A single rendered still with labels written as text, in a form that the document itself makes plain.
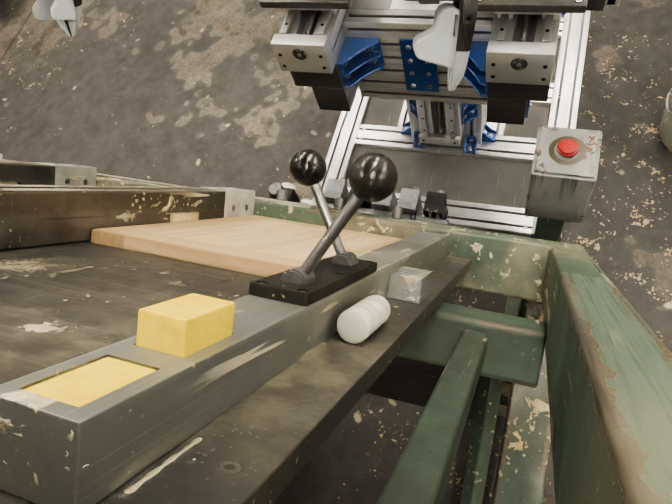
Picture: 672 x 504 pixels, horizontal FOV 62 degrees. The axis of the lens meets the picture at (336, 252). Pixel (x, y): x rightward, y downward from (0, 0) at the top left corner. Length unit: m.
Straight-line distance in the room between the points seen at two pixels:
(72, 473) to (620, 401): 0.24
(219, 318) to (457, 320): 0.51
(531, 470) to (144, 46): 2.81
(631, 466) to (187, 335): 0.20
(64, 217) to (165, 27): 2.59
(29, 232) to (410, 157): 1.53
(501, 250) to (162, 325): 0.88
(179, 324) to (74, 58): 3.25
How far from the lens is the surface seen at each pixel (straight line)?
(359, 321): 0.47
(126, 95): 3.11
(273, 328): 0.37
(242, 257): 0.71
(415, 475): 0.41
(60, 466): 0.25
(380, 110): 2.23
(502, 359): 0.80
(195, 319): 0.30
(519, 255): 1.11
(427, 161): 2.06
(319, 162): 0.57
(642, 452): 0.26
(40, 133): 3.26
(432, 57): 0.67
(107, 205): 0.87
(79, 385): 0.27
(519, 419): 1.12
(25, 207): 0.77
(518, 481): 1.11
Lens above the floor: 1.89
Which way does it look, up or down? 61 degrees down
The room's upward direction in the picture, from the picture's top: 26 degrees counter-clockwise
